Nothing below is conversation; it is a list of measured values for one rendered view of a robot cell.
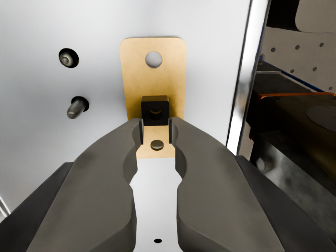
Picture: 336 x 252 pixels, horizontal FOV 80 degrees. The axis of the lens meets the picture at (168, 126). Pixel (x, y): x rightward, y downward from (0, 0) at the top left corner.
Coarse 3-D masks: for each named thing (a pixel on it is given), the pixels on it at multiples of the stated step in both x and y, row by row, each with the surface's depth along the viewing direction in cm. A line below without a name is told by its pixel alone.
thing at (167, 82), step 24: (120, 48) 11; (144, 48) 11; (168, 48) 11; (144, 72) 12; (168, 72) 12; (144, 96) 13; (168, 96) 13; (144, 120) 13; (144, 144) 15; (168, 144) 15
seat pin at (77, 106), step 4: (80, 96) 14; (76, 100) 13; (80, 100) 13; (84, 100) 14; (72, 104) 13; (76, 104) 13; (80, 104) 13; (84, 104) 13; (68, 108) 12; (72, 108) 12; (76, 108) 12; (80, 108) 13; (84, 108) 13; (68, 112) 12; (72, 112) 12; (76, 112) 12; (80, 112) 13; (68, 116) 12; (72, 116) 12; (76, 116) 12
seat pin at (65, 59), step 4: (64, 52) 12; (68, 52) 12; (72, 52) 12; (60, 56) 12; (64, 56) 12; (68, 56) 12; (72, 56) 12; (76, 56) 12; (60, 60) 12; (64, 60) 11; (68, 60) 12; (72, 60) 12; (76, 60) 12; (64, 64) 12; (68, 64) 12
